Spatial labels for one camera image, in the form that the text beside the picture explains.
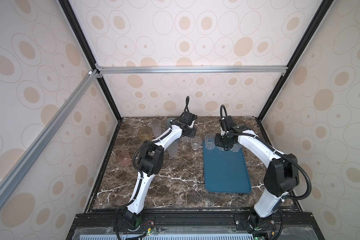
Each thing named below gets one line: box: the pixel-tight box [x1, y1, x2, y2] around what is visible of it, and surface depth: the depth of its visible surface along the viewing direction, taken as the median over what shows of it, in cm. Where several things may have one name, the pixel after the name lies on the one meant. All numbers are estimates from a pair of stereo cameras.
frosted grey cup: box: [166, 139, 179, 158], surface depth 101 cm
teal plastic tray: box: [203, 140, 252, 194], surface depth 92 cm
